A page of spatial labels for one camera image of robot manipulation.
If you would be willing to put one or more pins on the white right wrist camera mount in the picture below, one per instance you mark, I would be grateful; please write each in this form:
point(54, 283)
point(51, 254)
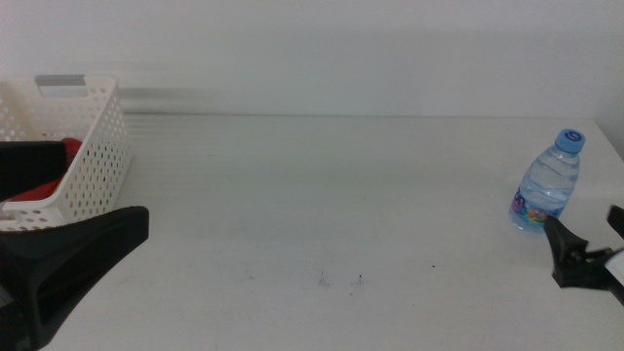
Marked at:
point(618, 265)

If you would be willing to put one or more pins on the small water bottle blue cap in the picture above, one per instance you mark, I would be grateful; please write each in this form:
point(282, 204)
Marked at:
point(548, 180)

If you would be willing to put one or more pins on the red cola can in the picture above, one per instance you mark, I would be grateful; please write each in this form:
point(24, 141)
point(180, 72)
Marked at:
point(73, 146)

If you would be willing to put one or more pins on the white perforated plastic basket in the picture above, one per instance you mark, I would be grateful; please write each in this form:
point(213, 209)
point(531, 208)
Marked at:
point(97, 146)

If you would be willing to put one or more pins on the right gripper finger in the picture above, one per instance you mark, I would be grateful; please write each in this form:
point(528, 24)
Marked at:
point(618, 219)
point(560, 244)

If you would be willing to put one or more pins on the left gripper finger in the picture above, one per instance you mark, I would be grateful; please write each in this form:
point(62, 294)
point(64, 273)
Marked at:
point(29, 166)
point(112, 229)

